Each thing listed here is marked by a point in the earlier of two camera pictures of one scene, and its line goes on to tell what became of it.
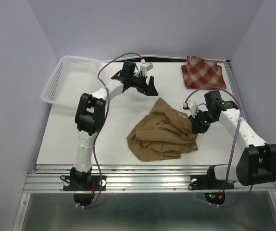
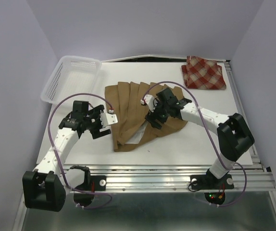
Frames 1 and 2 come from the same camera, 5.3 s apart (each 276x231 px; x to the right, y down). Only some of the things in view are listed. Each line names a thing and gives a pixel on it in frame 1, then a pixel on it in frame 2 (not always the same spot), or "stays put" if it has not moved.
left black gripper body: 139,83 -> 94,123
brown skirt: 163,134 -> 125,99
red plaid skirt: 200,73 stays put
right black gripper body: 202,121 -> 160,113
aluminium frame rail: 45,178 stays put
